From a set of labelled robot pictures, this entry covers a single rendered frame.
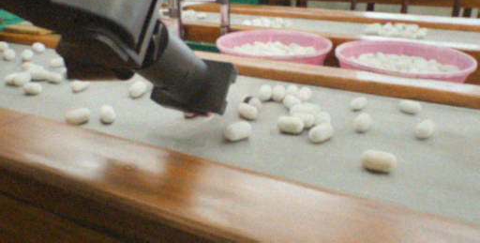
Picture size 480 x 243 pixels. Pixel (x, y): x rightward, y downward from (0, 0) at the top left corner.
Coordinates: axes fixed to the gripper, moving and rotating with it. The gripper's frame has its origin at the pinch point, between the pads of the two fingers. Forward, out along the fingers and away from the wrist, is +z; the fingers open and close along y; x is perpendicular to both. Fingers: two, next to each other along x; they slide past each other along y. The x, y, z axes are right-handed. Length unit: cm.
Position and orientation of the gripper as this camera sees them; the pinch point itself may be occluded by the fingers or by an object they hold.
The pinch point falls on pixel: (217, 104)
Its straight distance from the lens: 53.1
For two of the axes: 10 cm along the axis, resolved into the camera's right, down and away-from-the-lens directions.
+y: -9.1, -1.7, 3.8
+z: 3.2, 3.0, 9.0
